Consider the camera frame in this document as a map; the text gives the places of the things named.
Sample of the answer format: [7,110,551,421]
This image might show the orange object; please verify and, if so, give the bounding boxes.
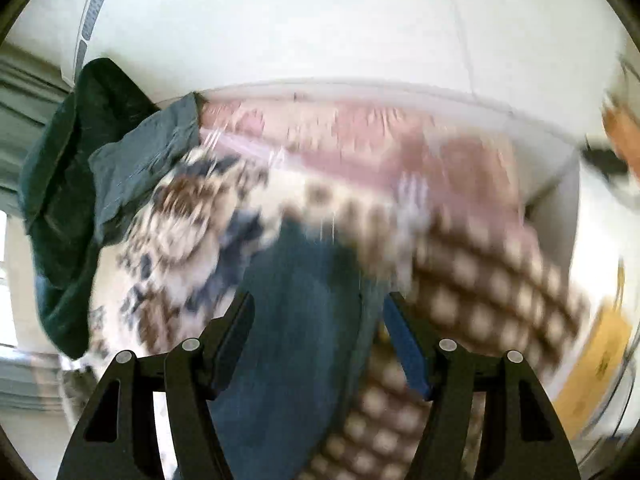
[601,94,640,182]

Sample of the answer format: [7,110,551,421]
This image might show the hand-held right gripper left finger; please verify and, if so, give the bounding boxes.
[56,291,256,480]

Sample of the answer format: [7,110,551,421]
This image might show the yellow cardboard box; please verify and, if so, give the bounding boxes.
[551,299,637,438]

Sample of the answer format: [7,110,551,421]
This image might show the grey patterned wall strip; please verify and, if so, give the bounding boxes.
[60,0,122,83]

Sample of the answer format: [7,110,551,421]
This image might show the grey-green curtain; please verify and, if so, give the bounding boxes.
[0,44,77,193]

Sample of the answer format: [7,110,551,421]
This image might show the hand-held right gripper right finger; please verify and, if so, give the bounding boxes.
[381,291,584,480]

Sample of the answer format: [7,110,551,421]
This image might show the dark green cloth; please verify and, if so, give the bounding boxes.
[17,57,162,361]

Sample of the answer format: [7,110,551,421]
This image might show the blue pants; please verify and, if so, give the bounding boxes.
[172,217,387,480]

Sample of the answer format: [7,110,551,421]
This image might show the grey-blue cloth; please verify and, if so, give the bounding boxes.
[89,92,207,250]

